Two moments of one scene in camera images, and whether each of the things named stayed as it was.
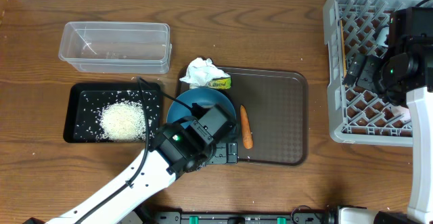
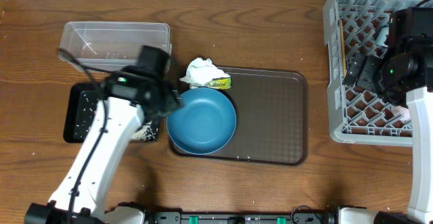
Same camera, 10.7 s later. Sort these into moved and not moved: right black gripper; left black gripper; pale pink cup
Moved: left black gripper
Not moved: pale pink cup; right black gripper
